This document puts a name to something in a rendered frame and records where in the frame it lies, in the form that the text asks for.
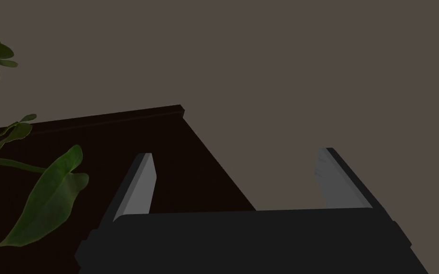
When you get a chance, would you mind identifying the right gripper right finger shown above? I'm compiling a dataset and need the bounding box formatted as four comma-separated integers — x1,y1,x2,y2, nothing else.
314,147,385,214

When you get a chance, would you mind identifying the dark brown cabinet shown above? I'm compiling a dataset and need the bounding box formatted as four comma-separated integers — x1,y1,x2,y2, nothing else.
0,104,257,274

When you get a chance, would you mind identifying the green leafy plant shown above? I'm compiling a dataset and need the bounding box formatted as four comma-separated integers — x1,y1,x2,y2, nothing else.
0,25,90,274

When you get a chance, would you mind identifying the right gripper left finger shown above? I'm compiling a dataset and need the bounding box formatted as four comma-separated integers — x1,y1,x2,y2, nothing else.
101,153,157,225

